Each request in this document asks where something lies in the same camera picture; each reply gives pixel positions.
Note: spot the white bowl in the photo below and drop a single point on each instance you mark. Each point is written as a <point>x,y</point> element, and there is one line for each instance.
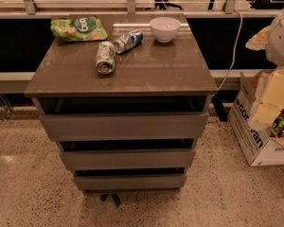
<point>164,29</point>

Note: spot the green crushed soda can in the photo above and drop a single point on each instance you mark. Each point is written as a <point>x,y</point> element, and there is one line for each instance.
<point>105,58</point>

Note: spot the grey top drawer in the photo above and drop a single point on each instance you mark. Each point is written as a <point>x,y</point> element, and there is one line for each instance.
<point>101,127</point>

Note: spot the grey drawer cabinet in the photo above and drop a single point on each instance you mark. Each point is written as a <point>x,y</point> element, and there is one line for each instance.
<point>152,78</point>

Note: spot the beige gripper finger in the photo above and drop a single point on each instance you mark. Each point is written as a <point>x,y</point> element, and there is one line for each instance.
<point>259,40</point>

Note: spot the green can in box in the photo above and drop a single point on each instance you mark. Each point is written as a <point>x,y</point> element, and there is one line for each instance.
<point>278,126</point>

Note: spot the cardboard box with print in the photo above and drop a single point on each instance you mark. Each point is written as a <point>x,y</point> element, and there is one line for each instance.
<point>259,147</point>

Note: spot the blue silver crushed can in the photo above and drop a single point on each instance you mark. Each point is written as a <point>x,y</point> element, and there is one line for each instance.
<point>128,41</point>

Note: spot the grey drawer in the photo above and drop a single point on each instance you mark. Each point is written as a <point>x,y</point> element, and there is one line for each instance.
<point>126,159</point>
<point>130,182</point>
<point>101,127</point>

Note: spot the grey bottom drawer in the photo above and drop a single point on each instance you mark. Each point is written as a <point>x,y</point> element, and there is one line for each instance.
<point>130,182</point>

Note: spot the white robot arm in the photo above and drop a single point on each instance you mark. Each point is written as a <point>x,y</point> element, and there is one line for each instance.
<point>271,40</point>

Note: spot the grey middle drawer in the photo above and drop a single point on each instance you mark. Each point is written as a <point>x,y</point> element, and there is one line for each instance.
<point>126,159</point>

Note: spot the metal railing frame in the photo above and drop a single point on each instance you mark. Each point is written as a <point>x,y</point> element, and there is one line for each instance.
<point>129,3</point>

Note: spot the green snack bag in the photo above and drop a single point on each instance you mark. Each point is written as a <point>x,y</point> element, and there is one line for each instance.
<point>79,30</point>

